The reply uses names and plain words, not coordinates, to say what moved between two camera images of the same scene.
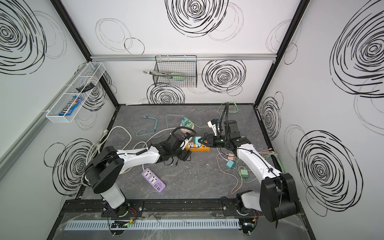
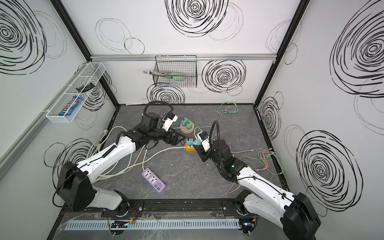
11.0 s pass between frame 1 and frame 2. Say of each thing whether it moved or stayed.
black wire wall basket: stayed
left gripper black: moved
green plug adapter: stayed
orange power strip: stayed
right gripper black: moved
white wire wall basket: stayed
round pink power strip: stayed
